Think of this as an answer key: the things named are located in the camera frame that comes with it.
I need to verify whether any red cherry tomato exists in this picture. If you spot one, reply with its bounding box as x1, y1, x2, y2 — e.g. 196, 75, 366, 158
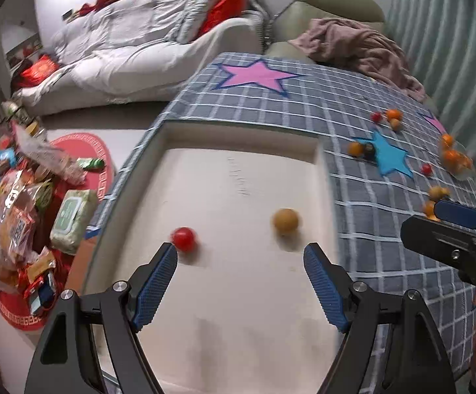
170, 227, 196, 252

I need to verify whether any red round floor mat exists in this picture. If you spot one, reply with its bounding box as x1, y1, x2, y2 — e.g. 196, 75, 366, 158
0, 133, 114, 332

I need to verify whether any mandarin on bowl top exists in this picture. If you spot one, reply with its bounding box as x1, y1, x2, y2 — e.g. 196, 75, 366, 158
440, 133, 454, 149

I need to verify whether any green wet wipes pack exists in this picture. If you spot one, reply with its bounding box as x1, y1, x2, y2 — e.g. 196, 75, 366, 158
49, 189, 98, 255

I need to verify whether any pile of snack packages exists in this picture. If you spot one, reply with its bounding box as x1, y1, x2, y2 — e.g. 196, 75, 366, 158
0, 125, 85, 294

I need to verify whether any red tomato right of star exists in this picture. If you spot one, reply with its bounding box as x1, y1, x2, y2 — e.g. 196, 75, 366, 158
422, 164, 433, 177

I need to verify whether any grey checkered star tablecloth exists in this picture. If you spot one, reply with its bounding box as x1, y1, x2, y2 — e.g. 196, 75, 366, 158
90, 53, 476, 374

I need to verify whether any white sofa with quilt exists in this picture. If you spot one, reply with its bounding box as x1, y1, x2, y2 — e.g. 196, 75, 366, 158
12, 0, 265, 116

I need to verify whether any red cushion on floor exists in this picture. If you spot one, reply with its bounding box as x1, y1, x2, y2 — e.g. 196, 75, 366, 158
11, 54, 60, 91

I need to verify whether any orange mandarin far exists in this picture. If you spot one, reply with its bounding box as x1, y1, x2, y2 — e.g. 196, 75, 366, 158
386, 109, 403, 122

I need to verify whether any tan fruit beside mandarin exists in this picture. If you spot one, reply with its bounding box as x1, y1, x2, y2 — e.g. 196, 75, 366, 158
389, 118, 402, 132

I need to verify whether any dark purple tomato by star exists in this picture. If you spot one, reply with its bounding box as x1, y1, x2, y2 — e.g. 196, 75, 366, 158
363, 142, 377, 161

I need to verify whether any small red tomato far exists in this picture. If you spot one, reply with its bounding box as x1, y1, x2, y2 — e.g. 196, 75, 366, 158
371, 112, 382, 124

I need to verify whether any clear plastic fruit bowl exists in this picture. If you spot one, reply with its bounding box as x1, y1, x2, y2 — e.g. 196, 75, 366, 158
439, 140, 475, 181

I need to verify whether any white shallow tray box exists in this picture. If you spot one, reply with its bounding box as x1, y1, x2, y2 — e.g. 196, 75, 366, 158
83, 121, 338, 393

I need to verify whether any green armchair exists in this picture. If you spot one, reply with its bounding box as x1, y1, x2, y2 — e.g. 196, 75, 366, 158
265, 0, 385, 64

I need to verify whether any tan fruit in cluster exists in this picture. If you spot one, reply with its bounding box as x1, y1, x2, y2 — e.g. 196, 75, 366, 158
428, 185, 445, 202

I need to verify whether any orange tomato by blue star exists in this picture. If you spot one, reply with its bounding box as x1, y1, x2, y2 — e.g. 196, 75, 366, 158
348, 142, 364, 158

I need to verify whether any pinkish brown blanket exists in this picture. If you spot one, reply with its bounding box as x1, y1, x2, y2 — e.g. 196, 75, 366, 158
289, 18, 426, 102

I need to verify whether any red pillow on sofa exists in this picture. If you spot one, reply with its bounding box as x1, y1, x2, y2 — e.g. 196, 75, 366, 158
196, 0, 247, 38

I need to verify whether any tan round fruit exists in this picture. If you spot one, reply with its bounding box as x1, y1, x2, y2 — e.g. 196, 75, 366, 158
272, 208, 299, 236

